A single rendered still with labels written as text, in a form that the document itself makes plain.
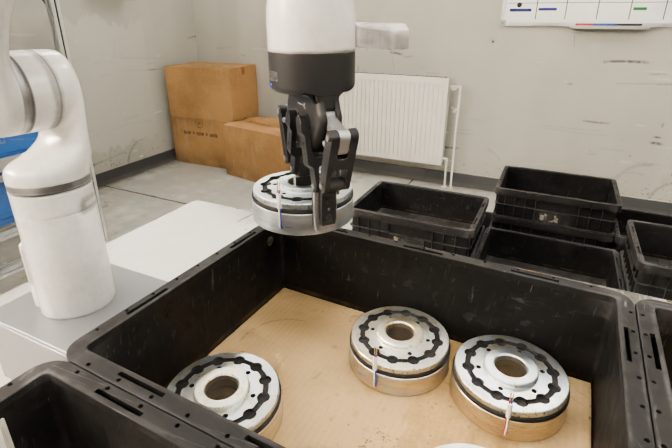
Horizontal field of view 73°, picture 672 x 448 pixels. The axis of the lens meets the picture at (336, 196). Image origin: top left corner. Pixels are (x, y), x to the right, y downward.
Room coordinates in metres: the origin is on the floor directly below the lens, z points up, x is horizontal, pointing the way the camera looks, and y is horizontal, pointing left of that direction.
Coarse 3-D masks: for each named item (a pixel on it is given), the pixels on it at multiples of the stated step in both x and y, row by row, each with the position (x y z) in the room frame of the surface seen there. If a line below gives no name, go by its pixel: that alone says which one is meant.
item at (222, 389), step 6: (216, 384) 0.32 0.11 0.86; (222, 384) 0.32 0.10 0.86; (228, 384) 0.32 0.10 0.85; (234, 384) 0.32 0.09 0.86; (210, 390) 0.32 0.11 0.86; (216, 390) 0.32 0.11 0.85; (222, 390) 0.32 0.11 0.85; (228, 390) 0.32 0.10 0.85; (234, 390) 0.32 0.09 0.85; (210, 396) 0.31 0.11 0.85; (216, 396) 0.32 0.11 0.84; (222, 396) 0.32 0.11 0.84; (228, 396) 0.32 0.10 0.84
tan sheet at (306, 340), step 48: (240, 336) 0.42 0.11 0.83; (288, 336) 0.42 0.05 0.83; (336, 336) 0.42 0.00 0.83; (288, 384) 0.35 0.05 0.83; (336, 384) 0.35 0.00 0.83; (576, 384) 0.35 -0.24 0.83; (288, 432) 0.29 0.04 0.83; (336, 432) 0.29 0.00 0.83; (384, 432) 0.29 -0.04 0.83; (432, 432) 0.29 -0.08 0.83; (480, 432) 0.29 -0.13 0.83; (576, 432) 0.29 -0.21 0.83
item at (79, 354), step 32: (224, 256) 0.43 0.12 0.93; (448, 256) 0.43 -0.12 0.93; (160, 288) 0.37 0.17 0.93; (576, 288) 0.37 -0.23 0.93; (128, 320) 0.32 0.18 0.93; (640, 352) 0.28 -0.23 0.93; (128, 384) 0.25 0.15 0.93; (640, 384) 0.25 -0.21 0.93; (192, 416) 0.22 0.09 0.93; (640, 416) 0.22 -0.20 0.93
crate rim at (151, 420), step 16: (32, 368) 0.26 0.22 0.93; (48, 368) 0.26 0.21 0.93; (64, 368) 0.26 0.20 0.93; (80, 368) 0.26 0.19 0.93; (16, 384) 0.25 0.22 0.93; (32, 384) 0.25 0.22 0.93; (64, 384) 0.25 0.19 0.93; (80, 384) 0.25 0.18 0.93; (96, 384) 0.25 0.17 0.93; (0, 400) 0.23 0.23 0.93; (96, 400) 0.23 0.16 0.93; (112, 400) 0.24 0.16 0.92; (128, 400) 0.23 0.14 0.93; (128, 416) 0.22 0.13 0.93; (144, 416) 0.22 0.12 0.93; (160, 416) 0.22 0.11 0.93; (144, 432) 0.21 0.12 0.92; (160, 432) 0.21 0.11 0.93; (176, 432) 0.21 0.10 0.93; (192, 432) 0.21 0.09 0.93
